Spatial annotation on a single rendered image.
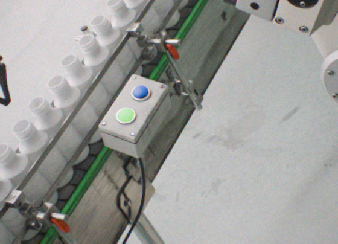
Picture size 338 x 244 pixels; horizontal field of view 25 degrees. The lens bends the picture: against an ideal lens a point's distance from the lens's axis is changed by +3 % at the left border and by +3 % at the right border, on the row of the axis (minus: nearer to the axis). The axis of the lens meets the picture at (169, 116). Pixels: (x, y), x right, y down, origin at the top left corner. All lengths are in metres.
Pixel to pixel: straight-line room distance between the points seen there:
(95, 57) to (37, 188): 0.30
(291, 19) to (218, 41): 1.04
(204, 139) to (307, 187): 0.51
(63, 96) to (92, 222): 0.26
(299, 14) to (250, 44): 2.44
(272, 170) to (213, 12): 1.00
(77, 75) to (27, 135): 0.18
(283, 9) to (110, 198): 0.85
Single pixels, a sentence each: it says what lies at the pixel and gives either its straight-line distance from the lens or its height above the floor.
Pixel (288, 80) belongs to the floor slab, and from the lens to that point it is 2.98.
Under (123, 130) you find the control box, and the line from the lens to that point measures 1.37.
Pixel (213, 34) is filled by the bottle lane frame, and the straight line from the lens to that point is 1.82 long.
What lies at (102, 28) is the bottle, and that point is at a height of 1.15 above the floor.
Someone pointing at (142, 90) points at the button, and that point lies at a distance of 1.41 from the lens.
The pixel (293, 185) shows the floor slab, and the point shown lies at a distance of 2.62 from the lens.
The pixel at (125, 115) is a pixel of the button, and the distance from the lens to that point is 1.38.
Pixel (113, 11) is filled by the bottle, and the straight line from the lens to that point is 1.59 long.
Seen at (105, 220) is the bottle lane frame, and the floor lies 0.89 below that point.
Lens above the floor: 1.95
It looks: 39 degrees down
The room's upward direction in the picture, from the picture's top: 31 degrees counter-clockwise
